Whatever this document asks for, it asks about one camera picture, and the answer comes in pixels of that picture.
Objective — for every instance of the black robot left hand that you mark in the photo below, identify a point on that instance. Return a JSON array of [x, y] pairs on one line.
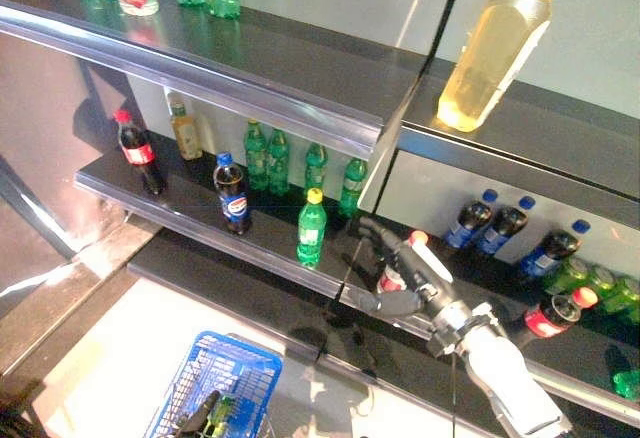
[[200, 415]]

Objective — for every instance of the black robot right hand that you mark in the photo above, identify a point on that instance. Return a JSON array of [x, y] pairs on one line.
[[417, 268]]

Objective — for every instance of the cola bottle with red cap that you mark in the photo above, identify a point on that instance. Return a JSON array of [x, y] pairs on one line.
[[140, 154], [390, 282], [557, 314]]

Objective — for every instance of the blue plastic shopping basket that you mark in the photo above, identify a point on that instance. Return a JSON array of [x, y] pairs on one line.
[[240, 373]]

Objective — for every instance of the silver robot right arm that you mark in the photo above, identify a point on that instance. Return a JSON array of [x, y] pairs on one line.
[[500, 368]]

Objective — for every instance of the pepsi bottle with blue cap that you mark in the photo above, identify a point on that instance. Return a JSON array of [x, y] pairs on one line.
[[500, 230], [467, 224], [547, 253], [232, 197]]

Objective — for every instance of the green soda bottle yellow cap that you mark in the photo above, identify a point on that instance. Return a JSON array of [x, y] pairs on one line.
[[311, 230]]

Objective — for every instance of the large yellow tea bottle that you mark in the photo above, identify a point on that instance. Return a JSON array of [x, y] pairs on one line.
[[492, 53]]

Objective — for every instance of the small yellow tea bottle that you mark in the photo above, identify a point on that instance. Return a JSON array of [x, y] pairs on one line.
[[185, 130]]

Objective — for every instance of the black shelf board with rail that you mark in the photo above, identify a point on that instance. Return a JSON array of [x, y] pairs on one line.
[[272, 248], [575, 358], [550, 138], [280, 68]]

